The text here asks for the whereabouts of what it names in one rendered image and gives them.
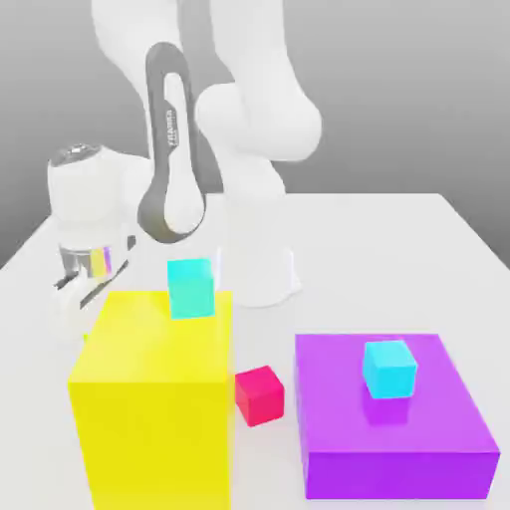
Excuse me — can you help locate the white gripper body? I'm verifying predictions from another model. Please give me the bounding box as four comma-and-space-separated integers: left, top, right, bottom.
46, 259, 131, 347

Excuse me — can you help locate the small turquoise cube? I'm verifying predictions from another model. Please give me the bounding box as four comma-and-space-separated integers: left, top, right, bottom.
166, 257, 217, 321

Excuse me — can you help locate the small red cube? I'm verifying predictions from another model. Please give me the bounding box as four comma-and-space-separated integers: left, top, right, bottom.
234, 365, 286, 428

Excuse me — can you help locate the small cyan cube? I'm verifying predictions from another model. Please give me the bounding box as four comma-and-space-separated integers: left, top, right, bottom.
362, 339, 419, 400

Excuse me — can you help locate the large yellow box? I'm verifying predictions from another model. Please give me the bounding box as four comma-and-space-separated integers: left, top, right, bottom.
67, 290, 235, 510

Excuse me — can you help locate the large purple box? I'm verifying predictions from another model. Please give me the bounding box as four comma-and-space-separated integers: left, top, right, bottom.
294, 333, 502, 501

